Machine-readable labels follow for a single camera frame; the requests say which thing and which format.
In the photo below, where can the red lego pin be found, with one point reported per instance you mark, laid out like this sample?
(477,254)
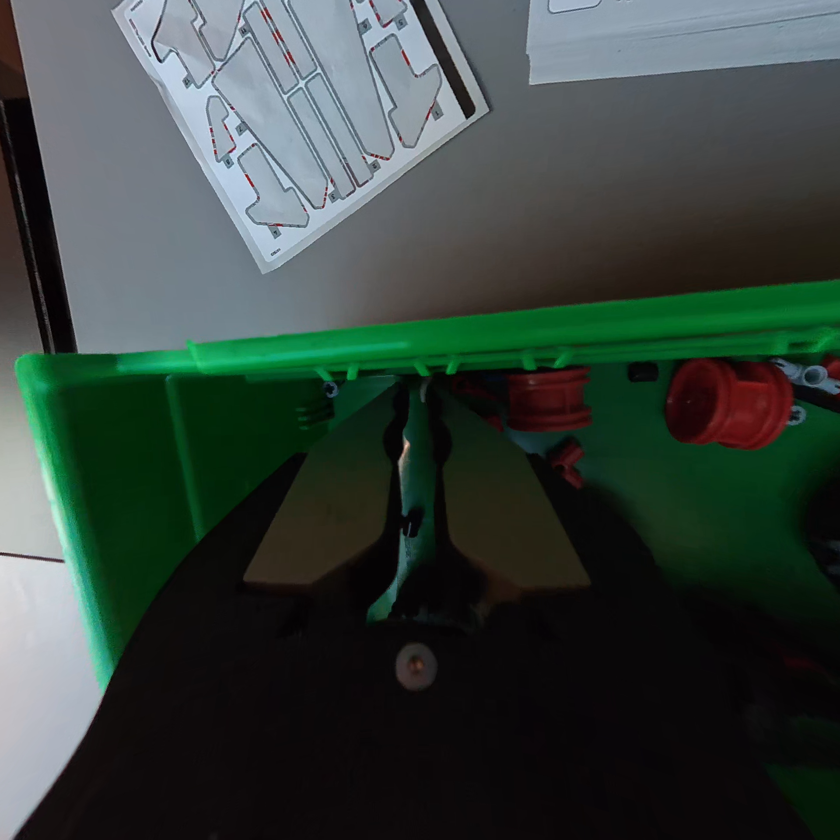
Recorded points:
(568,459)

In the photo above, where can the small red wheel hub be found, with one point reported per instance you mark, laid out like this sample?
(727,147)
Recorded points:
(548,400)

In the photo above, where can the green plastic bin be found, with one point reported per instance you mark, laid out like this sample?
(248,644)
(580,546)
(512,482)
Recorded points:
(656,525)

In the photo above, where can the lego sticker sheet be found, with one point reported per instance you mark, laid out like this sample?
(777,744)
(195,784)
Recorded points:
(295,98)

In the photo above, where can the small black lego connector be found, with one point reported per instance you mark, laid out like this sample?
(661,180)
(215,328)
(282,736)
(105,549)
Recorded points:
(642,372)

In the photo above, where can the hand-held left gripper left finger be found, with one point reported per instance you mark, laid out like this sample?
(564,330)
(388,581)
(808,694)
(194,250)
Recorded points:
(328,512)

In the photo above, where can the grey lego beam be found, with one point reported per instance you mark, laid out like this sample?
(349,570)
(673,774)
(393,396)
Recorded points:
(814,375)

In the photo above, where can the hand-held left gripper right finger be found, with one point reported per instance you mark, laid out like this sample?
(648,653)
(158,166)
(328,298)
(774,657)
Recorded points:
(505,518)

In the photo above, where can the black lego pin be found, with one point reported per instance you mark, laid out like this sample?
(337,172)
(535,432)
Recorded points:
(412,522)

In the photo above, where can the large red wheel hub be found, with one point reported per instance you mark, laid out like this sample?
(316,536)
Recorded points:
(728,407)

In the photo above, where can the white lego tooth piece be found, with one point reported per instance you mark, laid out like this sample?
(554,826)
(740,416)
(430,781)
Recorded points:
(426,391)

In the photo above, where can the closed instruction booklet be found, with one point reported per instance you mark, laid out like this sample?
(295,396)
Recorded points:
(689,46)

